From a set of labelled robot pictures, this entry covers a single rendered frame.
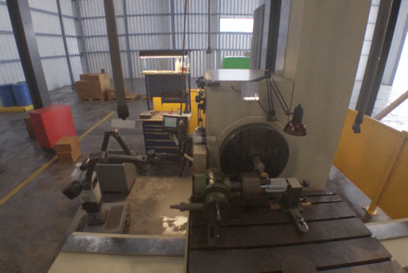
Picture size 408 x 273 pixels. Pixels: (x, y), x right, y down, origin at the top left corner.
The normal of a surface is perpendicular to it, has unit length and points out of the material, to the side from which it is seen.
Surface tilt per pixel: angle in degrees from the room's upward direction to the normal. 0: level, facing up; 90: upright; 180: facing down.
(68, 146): 90
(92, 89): 90
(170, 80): 90
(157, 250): 0
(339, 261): 0
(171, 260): 0
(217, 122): 90
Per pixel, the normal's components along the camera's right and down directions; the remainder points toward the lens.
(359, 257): 0.00, -0.93
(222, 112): 0.02, 0.36
